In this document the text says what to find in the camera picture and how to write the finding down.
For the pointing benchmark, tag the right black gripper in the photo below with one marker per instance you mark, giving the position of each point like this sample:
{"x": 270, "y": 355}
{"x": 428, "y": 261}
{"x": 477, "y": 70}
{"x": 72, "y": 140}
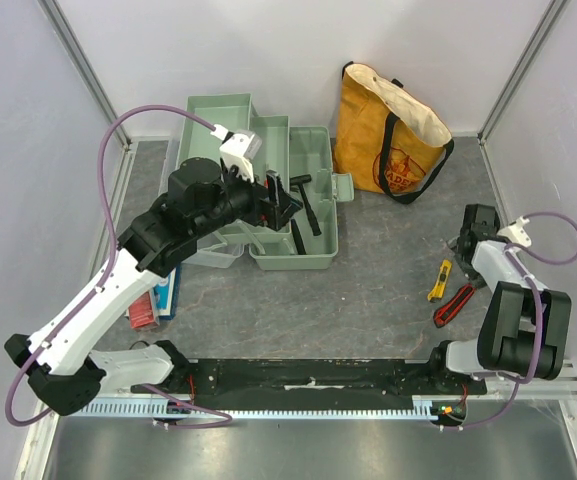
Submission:
{"x": 466, "y": 258}

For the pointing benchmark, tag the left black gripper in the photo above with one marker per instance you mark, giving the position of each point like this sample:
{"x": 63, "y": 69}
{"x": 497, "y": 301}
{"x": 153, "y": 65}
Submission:
{"x": 263, "y": 212}

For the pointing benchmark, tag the black rubber mallet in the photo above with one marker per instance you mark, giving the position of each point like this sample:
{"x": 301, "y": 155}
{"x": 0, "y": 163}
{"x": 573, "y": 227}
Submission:
{"x": 298, "y": 183}

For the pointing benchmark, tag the claw hammer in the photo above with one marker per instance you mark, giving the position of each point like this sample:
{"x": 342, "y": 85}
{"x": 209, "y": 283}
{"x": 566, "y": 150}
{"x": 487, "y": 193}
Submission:
{"x": 297, "y": 238}

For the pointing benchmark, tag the green plastic tool box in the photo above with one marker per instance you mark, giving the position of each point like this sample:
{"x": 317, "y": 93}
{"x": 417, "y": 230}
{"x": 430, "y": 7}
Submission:
{"x": 301, "y": 156}

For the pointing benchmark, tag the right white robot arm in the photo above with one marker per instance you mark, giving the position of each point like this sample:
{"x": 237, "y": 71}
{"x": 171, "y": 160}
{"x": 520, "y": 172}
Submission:
{"x": 525, "y": 327}

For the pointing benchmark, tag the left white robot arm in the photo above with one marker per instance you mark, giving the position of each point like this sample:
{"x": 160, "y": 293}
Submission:
{"x": 60, "y": 362}

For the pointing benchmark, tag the yellow utility knife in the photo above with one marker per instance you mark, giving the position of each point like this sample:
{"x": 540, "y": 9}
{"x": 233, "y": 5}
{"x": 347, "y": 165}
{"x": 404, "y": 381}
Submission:
{"x": 438, "y": 290}

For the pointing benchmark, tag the red black utility knife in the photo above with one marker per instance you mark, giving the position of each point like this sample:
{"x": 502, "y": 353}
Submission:
{"x": 447, "y": 312}

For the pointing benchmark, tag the yellow tote bag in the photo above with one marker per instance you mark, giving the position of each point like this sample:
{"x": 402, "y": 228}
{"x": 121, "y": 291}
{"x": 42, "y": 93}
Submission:
{"x": 387, "y": 140}

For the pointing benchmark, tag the blue white box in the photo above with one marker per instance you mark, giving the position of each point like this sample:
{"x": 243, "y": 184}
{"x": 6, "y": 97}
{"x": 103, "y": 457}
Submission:
{"x": 166, "y": 293}

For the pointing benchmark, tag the red box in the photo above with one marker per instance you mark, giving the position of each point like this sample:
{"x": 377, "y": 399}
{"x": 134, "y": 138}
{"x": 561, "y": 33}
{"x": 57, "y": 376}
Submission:
{"x": 143, "y": 313}

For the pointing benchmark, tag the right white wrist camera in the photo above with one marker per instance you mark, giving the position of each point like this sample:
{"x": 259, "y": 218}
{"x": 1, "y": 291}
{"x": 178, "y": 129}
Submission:
{"x": 516, "y": 232}

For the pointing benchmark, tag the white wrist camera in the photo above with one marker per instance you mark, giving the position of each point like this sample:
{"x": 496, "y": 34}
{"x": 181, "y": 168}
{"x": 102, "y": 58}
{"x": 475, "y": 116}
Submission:
{"x": 516, "y": 232}
{"x": 237, "y": 150}

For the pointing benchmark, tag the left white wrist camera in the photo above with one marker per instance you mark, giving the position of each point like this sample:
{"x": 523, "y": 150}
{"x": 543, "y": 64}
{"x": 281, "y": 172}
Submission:
{"x": 237, "y": 150}

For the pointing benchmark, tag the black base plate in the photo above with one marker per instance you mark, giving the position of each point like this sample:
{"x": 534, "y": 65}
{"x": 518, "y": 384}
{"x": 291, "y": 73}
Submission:
{"x": 300, "y": 385}

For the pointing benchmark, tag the blue cable duct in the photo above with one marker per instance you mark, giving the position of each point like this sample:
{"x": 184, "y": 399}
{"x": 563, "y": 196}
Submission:
{"x": 160, "y": 408}

